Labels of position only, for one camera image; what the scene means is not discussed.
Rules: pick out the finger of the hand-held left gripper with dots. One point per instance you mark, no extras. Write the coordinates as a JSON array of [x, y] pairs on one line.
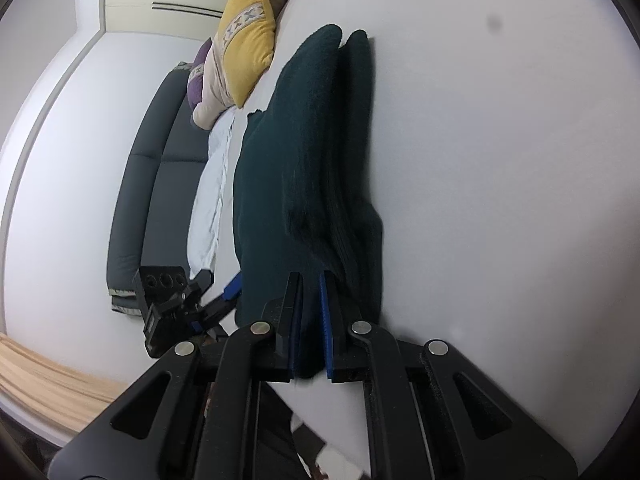
[[227, 296]]

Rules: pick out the purple pillow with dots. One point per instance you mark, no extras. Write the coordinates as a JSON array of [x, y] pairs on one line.
[[196, 80]]

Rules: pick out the yellow patterned pillow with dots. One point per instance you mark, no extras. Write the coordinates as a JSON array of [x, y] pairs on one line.
[[247, 45]]

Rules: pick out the white bed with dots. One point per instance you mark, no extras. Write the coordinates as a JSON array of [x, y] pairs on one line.
[[500, 160]]

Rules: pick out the grey padded headboard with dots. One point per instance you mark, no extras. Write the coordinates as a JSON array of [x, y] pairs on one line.
[[145, 185]]

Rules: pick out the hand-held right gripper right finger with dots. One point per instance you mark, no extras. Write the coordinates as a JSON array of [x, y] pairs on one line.
[[327, 337]]

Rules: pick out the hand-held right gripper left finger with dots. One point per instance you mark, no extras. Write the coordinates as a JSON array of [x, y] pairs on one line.
[[296, 332]]

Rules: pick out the dark green knit sweater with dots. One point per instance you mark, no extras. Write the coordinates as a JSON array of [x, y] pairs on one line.
[[300, 160]]

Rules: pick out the beige pillow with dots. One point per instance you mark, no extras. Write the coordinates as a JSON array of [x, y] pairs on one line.
[[210, 95]]

